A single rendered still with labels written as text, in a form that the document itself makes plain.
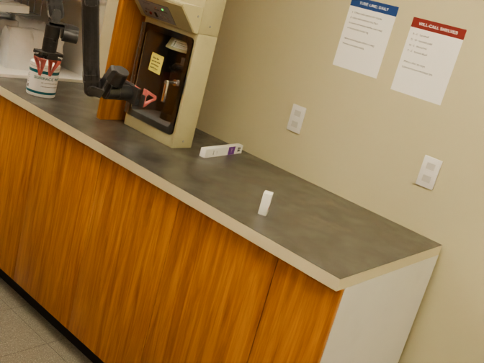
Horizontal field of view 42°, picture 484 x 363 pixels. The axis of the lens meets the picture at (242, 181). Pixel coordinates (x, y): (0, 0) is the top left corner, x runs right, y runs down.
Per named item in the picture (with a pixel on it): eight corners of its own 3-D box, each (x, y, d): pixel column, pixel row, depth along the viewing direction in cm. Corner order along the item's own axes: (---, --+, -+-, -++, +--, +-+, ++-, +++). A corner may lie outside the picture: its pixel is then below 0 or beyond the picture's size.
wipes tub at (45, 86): (45, 91, 296) (50, 59, 292) (60, 99, 289) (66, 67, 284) (19, 89, 286) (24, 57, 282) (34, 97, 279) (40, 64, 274)
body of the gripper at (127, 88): (125, 80, 239) (109, 79, 233) (142, 88, 233) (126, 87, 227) (122, 96, 241) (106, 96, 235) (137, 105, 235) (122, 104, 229)
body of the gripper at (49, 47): (63, 59, 254) (66, 41, 252) (41, 57, 246) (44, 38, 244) (54, 55, 258) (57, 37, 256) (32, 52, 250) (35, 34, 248)
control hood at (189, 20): (145, 16, 263) (150, -9, 260) (198, 34, 244) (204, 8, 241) (124, 11, 254) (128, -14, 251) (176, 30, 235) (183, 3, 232)
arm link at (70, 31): (50, 6, 251) (52, 7, 243) (79, 13, 256) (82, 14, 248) (45, 36, 253) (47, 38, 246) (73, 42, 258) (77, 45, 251)
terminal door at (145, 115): (126, 112, 274) (145, 21, 262) (172, 136, 256) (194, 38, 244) (124, 112, 273) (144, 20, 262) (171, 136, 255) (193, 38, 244)
